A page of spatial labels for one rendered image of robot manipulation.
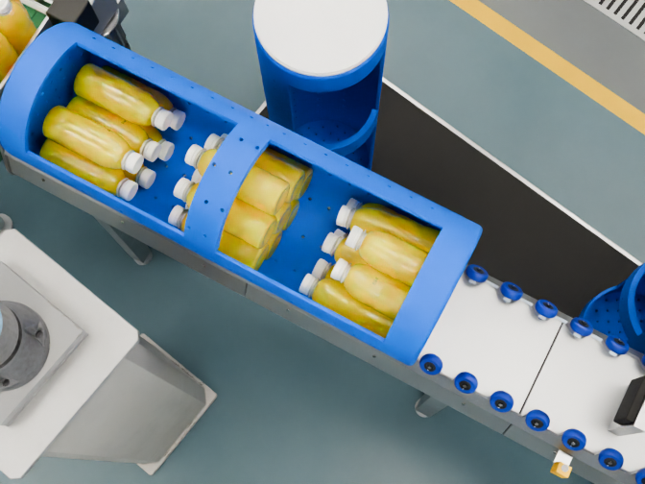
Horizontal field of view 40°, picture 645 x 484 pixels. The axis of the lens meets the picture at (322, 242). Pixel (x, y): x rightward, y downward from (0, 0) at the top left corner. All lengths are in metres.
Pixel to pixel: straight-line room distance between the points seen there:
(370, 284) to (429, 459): 1.19
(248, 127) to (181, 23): 1.53
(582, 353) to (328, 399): 1.05
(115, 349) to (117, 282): 1.24
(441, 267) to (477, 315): 0.33
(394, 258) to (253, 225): 0.26
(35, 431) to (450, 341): 0.79
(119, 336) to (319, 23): 0.75
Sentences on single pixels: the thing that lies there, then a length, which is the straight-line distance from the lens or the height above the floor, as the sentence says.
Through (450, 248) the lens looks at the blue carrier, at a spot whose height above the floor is 1.23.
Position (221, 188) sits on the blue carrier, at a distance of 1.53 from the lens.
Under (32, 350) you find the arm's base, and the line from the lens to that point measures 1.53.
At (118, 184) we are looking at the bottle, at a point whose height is 1.07.
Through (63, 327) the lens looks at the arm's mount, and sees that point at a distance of 1.57.
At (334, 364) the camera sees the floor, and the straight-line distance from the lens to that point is 2.68.
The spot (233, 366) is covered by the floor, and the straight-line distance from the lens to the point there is 2.70.
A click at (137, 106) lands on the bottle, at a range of 1.72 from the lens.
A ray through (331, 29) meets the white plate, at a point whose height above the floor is 1.04.
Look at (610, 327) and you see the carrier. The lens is 2.66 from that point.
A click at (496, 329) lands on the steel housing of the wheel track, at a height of 0.93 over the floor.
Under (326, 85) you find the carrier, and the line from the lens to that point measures 1.85.
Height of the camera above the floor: 2.66
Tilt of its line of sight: 75 degrees down
